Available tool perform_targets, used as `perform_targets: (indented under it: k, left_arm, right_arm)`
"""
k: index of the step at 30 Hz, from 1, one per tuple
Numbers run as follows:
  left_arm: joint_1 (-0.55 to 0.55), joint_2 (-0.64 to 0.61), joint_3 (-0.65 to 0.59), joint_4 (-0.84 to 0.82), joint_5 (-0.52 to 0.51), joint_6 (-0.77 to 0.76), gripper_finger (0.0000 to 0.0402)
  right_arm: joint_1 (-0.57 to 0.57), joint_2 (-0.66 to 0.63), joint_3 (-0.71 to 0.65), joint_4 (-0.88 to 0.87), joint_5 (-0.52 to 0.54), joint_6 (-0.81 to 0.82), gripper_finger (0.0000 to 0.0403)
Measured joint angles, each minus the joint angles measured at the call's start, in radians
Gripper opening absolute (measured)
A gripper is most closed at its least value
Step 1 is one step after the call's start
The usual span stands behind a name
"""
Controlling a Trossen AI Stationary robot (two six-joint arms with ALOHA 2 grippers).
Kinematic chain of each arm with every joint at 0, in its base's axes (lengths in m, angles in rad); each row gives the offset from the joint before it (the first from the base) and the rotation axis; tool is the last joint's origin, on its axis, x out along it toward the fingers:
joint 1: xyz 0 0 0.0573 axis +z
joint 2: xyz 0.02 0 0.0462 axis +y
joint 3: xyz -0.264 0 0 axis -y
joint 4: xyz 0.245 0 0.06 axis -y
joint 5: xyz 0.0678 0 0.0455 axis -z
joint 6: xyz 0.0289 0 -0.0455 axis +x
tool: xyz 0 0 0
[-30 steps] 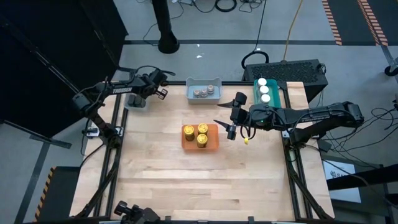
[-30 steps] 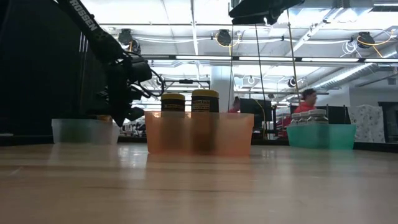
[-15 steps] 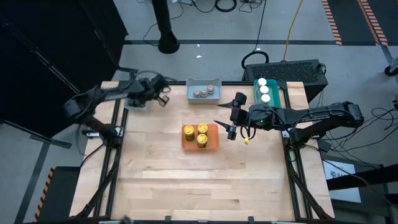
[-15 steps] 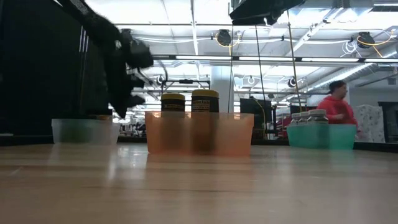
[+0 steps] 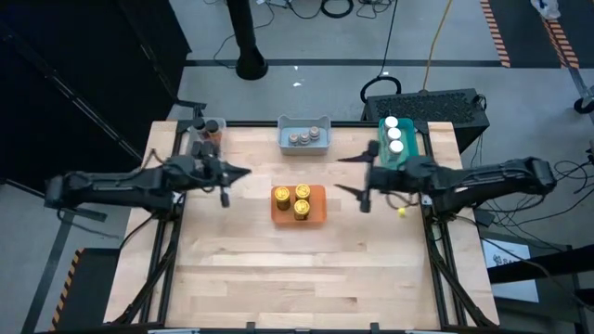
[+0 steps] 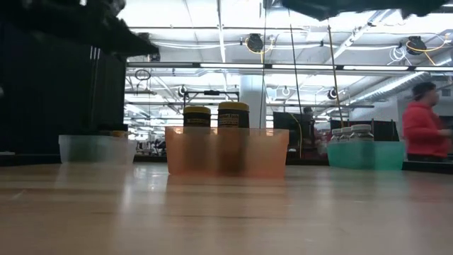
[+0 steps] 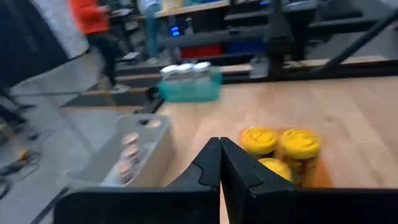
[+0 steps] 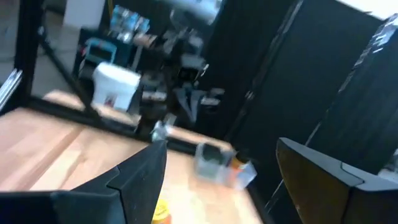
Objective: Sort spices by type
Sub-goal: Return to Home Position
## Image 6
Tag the yellow lid dark spice jar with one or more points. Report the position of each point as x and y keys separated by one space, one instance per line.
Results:
x=196 y=118
x=233 y=117

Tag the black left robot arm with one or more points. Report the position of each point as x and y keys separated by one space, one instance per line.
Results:
x=134 y=40

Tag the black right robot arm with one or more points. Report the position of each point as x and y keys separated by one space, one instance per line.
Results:
x=336 y=7

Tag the white building pillar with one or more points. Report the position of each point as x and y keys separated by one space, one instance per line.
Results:
x=252 y=95

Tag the orange translucent plastic bin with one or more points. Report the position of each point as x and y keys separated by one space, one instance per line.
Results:
x=269 y=156

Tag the small black ceiling reel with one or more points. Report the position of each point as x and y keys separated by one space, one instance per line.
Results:
x=182 y=91
x=332 y=93

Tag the long ceiling light bar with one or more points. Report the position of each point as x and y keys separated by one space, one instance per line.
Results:
x=226 y=66

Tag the person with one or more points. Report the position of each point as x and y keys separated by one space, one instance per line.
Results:
x=308 y=111
x=421 y=131

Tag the teal plastic bin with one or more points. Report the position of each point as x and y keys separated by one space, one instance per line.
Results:
x=366 y=156

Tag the clear plastic bin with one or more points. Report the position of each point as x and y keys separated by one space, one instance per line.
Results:
x=65 y=152

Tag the black curtain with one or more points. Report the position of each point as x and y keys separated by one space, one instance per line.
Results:
x=35 y=106

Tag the silver ventilation duct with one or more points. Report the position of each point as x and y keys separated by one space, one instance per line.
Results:
x=389 y=85

